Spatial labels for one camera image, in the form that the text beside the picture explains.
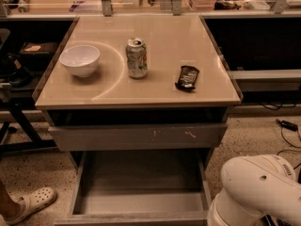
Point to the grey drawer cabinet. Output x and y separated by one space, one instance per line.
138 83

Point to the person's leg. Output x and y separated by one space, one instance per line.
8 207

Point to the black snack bar wrapper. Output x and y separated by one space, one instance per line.
187 78

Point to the black power adapter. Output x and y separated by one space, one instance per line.
288 125

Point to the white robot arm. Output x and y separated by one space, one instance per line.
253 187

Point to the white ceramic bowl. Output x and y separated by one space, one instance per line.
80 60

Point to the grey top drawer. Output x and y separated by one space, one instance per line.
137 137

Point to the grey drawer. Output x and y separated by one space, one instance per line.
140 188
137 137

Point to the white clog shoe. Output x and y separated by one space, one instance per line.
32 203

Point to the crushed soda can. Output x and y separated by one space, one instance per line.
136 53

